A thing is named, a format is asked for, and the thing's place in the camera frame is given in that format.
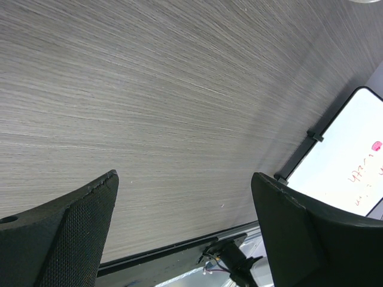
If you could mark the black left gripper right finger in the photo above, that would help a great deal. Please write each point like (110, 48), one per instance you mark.
(310, 243)

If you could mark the white whiteboard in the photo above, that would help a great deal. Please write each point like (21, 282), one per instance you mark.
(345, 169)

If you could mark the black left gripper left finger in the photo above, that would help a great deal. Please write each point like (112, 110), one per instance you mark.
(59, 243)

